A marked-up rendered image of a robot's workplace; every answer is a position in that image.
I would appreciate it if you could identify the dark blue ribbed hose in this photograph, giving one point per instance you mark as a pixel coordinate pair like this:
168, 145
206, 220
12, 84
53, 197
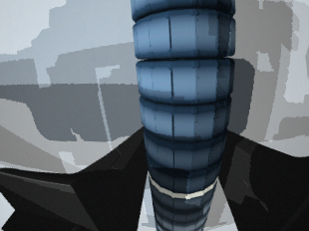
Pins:
184, 144

